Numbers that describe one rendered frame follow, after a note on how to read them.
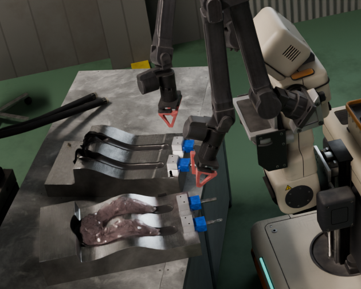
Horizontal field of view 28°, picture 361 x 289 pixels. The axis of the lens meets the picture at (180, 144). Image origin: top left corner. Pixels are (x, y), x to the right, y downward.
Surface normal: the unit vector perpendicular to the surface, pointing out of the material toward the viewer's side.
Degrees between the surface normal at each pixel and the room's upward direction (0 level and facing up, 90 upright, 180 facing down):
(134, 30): 90
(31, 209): 0
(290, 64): 90
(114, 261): 90
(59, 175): 0
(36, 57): 90
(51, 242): 0
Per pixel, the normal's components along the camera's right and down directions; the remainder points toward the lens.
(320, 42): -0.14, -0.79
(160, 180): -0.15, 0.61
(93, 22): 0.18, 0.57
